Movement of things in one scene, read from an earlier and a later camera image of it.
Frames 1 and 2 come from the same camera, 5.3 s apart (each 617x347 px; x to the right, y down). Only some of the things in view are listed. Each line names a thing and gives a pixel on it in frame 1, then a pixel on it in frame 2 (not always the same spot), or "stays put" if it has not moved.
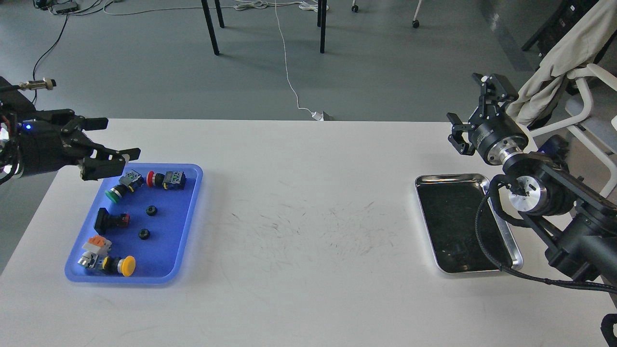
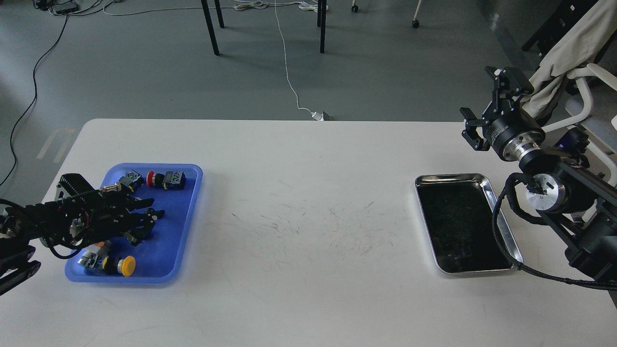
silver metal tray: (450, 203) stays put
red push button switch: (172, 180) stays put
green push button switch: (131, 181) stays put
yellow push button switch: (126, 265) stays put
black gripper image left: (47, 146) to (82, 216)
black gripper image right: (496, 138) to (512, 133)
